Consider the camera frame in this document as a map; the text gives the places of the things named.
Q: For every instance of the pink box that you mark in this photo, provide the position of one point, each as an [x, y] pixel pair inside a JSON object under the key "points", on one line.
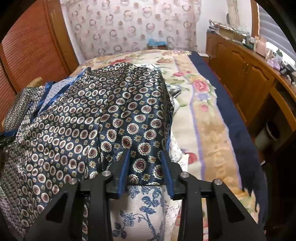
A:
{"points": [[261, 46]]}

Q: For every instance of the wooden sideboard cabinet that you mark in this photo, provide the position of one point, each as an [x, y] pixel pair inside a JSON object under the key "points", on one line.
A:
{"points": [[242, 69]]}

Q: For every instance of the window blind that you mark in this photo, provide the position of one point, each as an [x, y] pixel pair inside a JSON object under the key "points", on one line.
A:
{"points": [[272, 25]]}

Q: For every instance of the navy bed sheet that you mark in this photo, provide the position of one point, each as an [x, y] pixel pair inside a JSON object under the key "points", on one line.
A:
{"points": [[231, 111]]}

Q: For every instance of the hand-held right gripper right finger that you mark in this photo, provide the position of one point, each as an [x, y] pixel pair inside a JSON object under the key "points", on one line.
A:
{"points": [[167, 176]]}

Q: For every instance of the small cardboard box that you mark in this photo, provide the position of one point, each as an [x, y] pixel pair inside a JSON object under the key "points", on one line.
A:
{"points": [[157, 47]]}

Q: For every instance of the blue crumpled object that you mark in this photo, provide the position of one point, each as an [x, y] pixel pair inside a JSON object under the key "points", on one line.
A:
{"points": [[157, 42]]}

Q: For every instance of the purple plastic bag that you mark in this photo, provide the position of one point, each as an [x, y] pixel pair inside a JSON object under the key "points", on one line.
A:
{"points": [[274, 63]]}

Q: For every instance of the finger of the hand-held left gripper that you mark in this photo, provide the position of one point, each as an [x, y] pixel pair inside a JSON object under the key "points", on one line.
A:
{"points": [[5, 140]]}

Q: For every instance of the navy medallion print garment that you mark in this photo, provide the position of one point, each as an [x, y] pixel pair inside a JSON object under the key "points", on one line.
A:
{"points": [[92, 115]]}

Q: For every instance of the gold embroidered cushion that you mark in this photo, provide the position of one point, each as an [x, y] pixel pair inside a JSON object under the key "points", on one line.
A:
{"points": [[37, 82]]}

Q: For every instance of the circle print curtain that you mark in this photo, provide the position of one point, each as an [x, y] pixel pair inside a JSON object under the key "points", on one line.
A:
{"points": [[129, 23]]}

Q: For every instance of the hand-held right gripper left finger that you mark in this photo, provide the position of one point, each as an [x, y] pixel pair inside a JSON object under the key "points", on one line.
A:
{"points": [[123, 171]]}

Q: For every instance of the white waste bin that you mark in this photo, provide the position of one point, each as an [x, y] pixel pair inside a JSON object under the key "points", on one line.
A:
{"points": [[268, 134]]}

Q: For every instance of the white blue floral cloth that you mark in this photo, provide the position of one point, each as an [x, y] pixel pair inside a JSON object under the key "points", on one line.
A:
{"points": [[138, 213]]}

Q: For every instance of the wooden louvred wardrobe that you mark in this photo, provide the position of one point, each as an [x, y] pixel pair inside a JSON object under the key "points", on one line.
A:
{"points": [[30, 46]]}

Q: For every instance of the black device on sideboard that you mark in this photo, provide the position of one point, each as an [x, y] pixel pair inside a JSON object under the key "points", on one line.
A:
{"points": [[288, 71]]}

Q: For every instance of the cream rose print blanket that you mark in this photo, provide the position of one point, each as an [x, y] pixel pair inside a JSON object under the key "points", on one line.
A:
{"points": [[208, 111]]}

